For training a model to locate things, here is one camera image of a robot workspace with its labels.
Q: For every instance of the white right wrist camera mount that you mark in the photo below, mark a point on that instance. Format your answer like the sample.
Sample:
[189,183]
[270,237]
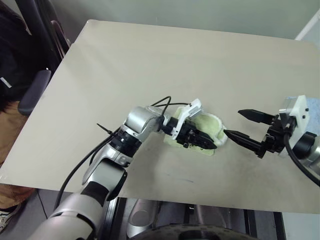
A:
[300,110]

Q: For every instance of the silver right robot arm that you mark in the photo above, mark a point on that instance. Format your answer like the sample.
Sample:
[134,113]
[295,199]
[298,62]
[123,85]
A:
[303,145]

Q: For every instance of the dark perforated round disc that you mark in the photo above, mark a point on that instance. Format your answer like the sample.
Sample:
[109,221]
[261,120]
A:
[187,233]

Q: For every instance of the green terry towel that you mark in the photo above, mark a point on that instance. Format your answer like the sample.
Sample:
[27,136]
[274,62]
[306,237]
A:
[210,125]

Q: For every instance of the black table frame rail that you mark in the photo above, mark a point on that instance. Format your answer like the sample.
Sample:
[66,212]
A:
[115,215]
[252,225]

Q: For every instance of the black zip tie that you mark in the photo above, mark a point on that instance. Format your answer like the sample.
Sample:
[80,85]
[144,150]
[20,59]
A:
[103,128]

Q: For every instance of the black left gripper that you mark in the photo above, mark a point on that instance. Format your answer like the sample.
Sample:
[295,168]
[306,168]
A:
[186,135]

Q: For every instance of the person in black jacket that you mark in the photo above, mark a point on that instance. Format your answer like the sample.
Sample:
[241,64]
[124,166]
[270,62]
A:
[15,50]

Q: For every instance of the dark office chair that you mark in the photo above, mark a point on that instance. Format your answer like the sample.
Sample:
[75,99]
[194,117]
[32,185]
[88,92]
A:
[35,92]

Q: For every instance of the silver rounded leg shell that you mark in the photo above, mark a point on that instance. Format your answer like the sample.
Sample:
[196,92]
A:
[152,205]

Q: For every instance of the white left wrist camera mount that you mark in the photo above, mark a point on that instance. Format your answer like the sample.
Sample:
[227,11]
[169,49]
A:
[192,110]

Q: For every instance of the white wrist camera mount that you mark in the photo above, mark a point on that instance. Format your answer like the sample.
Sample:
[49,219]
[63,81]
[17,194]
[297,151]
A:
[300,110]
[192,110]

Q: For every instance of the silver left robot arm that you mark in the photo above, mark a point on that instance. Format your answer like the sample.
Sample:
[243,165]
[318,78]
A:
[140,120]

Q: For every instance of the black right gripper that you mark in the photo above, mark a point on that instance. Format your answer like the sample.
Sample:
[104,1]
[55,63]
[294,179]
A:
[275,140]

